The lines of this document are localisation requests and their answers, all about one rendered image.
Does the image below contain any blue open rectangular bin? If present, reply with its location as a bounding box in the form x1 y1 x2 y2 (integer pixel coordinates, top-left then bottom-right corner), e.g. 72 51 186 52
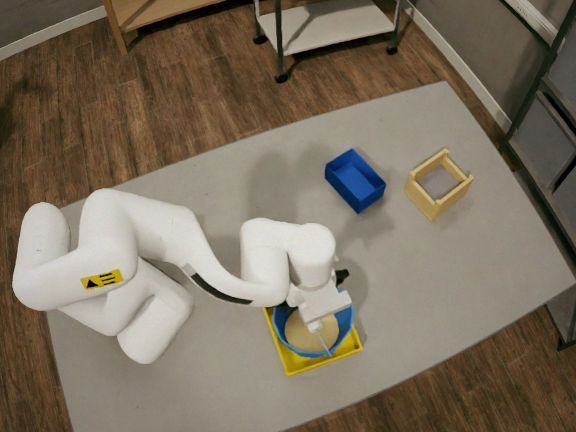
325 148 386 214

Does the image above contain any yellow square tray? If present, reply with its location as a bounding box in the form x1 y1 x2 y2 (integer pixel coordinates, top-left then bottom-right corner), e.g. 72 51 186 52
263 307 363 376

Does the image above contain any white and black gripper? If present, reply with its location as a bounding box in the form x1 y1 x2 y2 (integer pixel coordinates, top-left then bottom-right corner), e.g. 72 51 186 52
271 267 350 316

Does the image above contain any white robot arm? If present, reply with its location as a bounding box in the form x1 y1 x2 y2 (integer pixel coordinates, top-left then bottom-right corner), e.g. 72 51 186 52
13 189 352 364

